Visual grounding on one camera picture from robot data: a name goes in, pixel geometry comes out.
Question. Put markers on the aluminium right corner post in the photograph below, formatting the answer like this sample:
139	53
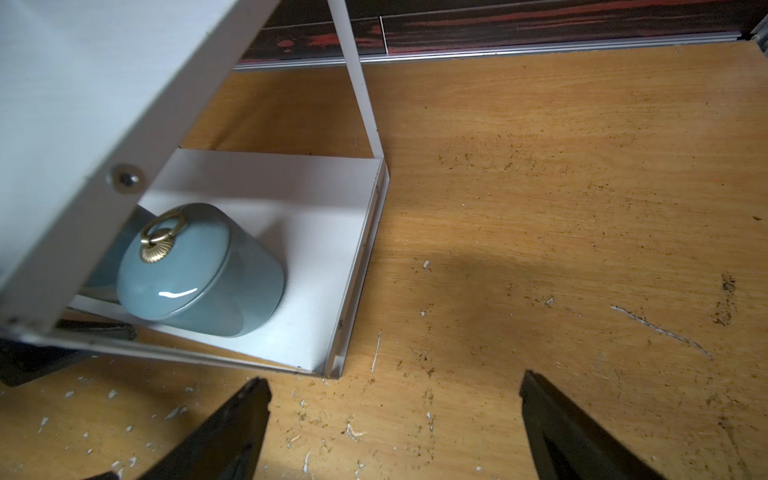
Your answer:
759	34

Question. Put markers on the teal tea canister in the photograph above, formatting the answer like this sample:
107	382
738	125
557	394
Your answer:
196	269
105	273

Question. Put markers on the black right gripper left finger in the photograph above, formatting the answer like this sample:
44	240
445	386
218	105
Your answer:
227	445

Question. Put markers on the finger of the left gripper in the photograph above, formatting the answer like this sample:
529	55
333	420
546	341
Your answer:
22	363

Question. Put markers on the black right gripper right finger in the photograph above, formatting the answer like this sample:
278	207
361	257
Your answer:
566	443

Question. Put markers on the white two-tier metal shelf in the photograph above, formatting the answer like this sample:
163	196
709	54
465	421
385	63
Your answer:
96	97

